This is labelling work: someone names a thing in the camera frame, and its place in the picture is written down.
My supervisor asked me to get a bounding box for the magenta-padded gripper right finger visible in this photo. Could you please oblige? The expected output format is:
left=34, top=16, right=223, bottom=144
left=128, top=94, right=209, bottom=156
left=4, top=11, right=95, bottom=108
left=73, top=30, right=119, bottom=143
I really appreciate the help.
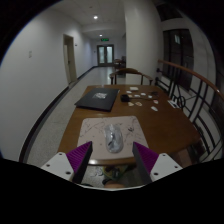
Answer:
left=131, top=141, right=184, bottom=186

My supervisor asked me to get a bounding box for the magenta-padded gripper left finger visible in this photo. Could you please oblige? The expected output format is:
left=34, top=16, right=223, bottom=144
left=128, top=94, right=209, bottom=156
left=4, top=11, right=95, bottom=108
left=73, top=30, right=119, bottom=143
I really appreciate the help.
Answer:
left=40, top=141, right=94, bottom=185

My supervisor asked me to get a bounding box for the white patterned mouse pad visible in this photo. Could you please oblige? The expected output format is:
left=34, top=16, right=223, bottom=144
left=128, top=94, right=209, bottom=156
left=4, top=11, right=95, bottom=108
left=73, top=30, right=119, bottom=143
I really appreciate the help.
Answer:
left=76, top=115, right=149, bottom=160

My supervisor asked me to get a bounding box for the white leaflet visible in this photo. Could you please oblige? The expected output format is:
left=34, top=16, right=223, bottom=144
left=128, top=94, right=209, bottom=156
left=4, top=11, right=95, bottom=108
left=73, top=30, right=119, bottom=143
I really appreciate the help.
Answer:
left=167, top=99, right=181, bottom=110

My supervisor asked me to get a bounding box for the black closed laptop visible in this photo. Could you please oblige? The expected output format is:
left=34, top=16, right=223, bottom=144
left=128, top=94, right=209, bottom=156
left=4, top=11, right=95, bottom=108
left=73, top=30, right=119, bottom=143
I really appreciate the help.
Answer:
left=74, top=87, right=120, bottom=112

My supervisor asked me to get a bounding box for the black railing with wooden handrail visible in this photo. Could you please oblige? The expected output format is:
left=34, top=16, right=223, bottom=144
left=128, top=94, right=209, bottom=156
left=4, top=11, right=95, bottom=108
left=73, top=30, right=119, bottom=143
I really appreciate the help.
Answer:
left=155, top=59, right=224, bottom=161

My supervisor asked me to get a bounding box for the wooden armchair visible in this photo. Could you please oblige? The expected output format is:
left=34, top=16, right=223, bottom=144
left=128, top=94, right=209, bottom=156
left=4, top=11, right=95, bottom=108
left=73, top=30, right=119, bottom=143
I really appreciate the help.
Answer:
left=109, top=67, right=154, bottom=86

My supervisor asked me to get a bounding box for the dark framed window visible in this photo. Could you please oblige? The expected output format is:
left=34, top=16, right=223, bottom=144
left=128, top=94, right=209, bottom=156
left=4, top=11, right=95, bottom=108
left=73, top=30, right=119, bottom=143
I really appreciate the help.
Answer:
left=162, top=29, right=194, bottom=93

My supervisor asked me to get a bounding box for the glass double door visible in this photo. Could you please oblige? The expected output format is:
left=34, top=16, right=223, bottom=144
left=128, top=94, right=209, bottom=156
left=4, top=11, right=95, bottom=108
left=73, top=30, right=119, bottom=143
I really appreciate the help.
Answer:
left=96, top=44, right=115, bottom=67

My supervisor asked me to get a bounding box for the side wall door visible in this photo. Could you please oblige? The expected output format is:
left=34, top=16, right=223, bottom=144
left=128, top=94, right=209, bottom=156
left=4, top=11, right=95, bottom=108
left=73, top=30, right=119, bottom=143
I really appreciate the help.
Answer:
left=63, top=33, right=78, bottom=86

